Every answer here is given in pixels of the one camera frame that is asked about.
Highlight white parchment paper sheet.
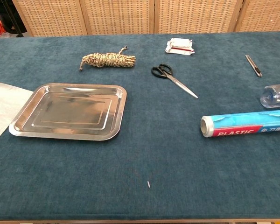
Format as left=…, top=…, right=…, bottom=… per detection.
left=0, top=79, right=34, bottom=140

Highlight silver metal tray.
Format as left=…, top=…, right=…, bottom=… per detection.
left=8, top=83, right=127, bottom=141

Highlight blue plush table cover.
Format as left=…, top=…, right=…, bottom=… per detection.
left=0, top=31, right=280, bottom=221

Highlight white gauze packet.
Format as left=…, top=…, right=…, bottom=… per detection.
left=165, top=37, right=196, bottom=56

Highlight wicker folding screen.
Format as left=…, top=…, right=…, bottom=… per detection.
left=11, top=0, right=280, bottom=37

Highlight blue plastic wrap roll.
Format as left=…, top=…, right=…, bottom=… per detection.
left=200, top=109, right=280, bottom=138

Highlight silver utility knife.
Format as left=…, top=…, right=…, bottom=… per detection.
left=245, top=55, right=263, bottom=77

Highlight clear plastic water bottle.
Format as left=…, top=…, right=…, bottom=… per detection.
left=260, top=83, right=280, bottom=109

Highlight black tripod stand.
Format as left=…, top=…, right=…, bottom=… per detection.
left=2, top=0, right=25, bottom=38

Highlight black-handled scissors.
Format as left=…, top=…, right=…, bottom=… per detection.
left=151, top=63, right=198, bottom=99

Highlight beige braided rope bundle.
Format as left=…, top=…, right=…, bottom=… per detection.
left=78, top=45, right=137, bottom=71

